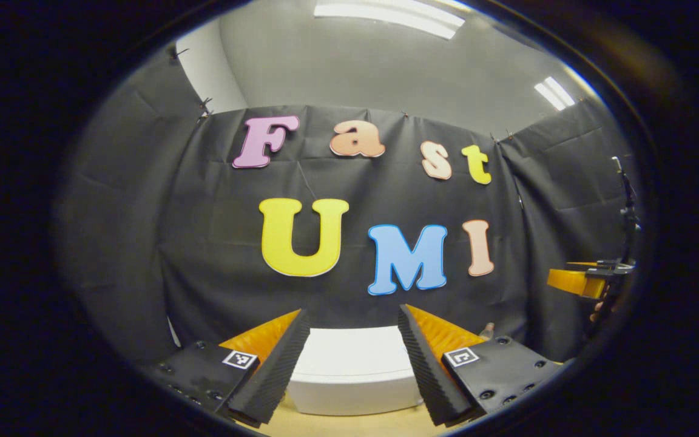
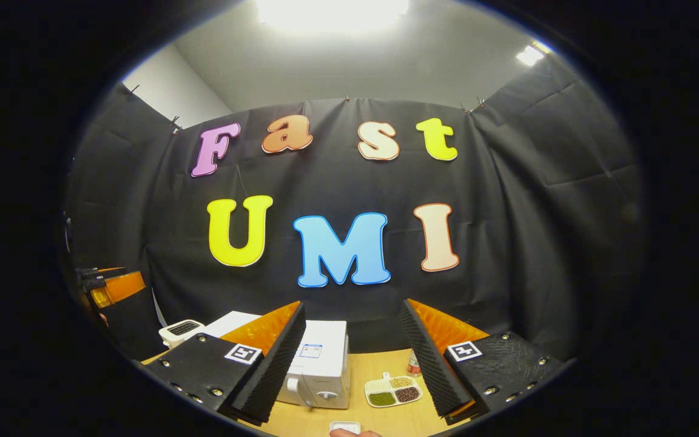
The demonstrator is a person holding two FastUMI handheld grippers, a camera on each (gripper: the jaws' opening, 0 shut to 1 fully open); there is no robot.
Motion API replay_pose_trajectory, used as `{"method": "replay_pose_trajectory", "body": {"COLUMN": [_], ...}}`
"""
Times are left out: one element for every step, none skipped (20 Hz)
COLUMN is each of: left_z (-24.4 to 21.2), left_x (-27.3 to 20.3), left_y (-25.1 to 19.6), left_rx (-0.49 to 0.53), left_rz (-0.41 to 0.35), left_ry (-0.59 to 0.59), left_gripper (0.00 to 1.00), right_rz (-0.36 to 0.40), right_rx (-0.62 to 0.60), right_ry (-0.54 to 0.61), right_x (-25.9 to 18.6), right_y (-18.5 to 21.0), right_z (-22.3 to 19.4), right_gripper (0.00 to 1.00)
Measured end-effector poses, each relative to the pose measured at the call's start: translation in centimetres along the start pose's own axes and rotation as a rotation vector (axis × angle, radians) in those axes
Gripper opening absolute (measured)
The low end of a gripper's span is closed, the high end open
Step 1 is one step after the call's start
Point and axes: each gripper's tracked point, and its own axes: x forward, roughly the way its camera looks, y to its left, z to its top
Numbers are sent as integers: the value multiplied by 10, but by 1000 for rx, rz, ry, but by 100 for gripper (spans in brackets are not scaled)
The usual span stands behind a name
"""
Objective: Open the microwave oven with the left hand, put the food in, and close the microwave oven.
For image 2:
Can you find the clear plastic bottle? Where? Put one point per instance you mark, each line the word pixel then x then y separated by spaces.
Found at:
pixel 414 364

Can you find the white microwave oven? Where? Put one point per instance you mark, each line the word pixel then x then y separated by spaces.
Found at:
pixel 325 358

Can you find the white divided dish of beans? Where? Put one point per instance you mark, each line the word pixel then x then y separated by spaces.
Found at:
pixel 393 391

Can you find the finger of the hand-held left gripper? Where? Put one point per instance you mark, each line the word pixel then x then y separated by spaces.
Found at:
pixel 122 288

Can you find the white toaster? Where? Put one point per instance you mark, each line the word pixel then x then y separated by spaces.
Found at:
pixel 181 331

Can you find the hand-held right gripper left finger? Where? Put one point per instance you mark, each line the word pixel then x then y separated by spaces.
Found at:
pixel 273 370

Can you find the large ceiling light panel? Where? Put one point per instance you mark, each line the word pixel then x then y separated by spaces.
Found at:
pixel 331 12

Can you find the white rectangular dish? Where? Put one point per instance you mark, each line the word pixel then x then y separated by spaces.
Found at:
pixel 344 426

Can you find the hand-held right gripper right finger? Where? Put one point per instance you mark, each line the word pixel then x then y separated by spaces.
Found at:
pixel 431 364

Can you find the small ceiling light panel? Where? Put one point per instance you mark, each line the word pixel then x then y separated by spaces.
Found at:
pixel 531 54

